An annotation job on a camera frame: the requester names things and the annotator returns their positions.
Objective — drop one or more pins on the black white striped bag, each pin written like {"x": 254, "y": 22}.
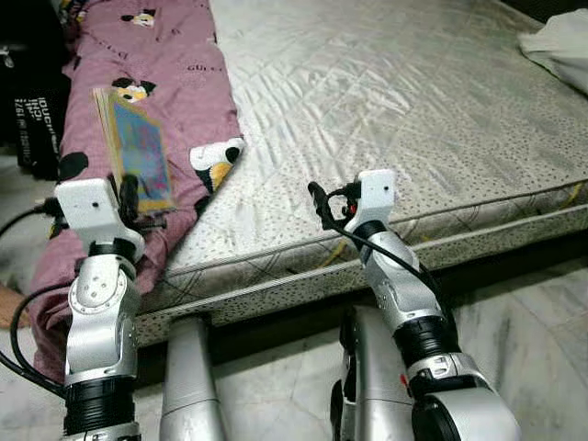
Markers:
{"x": 41, "y": 129}

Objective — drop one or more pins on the grey quilted mattress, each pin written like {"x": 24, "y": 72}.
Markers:
{"x": 386, "y": 92}

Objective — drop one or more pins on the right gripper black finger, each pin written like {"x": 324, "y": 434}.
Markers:
{"x": 322, "y": 207}

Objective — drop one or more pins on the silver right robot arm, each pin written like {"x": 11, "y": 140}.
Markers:
{"x": 395, "y": 285}

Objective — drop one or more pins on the silver robot leg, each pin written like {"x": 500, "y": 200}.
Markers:
{"x": 367, "y": 386}
{"x": 193, "y": 386}

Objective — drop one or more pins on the white pillow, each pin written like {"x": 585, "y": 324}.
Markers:
{"x": 560, "y": 50}

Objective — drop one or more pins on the silver right robot leg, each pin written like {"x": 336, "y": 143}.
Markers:
{"x": 367, "y": 386}

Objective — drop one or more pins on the colourful picture book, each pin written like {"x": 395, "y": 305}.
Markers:
{"x": 138, "y": 147}

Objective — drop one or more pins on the silver left robot leg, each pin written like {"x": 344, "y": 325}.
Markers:
{"x": 193, "y": 386}

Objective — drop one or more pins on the purple cartoon mouse blanket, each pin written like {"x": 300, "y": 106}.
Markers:
{"x": 165, "y": 55}

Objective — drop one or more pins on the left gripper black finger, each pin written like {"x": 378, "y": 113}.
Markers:
{"x": 130, "y": 197}

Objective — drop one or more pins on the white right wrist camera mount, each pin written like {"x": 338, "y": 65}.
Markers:
{"x": 377, "y": 195}

